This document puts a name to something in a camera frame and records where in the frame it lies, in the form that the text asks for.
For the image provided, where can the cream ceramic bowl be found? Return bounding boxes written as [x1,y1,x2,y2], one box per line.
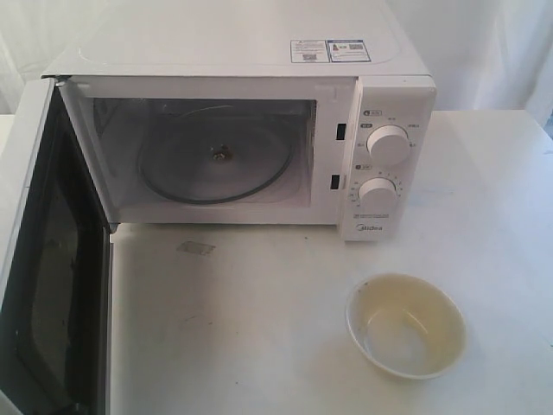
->
[345,272,467,380]

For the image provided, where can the white microwave door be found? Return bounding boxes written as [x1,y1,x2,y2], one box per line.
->
[1,79,112,414]

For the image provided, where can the glass microwave turntable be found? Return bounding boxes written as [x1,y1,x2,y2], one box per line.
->
[139,108,298,205]

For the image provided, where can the white lower microwave knob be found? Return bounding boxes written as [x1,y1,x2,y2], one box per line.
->
[358,177,397,212]

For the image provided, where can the white microwave knob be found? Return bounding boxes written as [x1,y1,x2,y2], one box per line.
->
[358,177,397,212]
[366,124,410,166]

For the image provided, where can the white upper microwave knob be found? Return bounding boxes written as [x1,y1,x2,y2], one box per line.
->
[366,124,410,166]

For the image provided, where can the white Midea microwave oven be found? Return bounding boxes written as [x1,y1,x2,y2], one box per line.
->
[44,1,436,241]

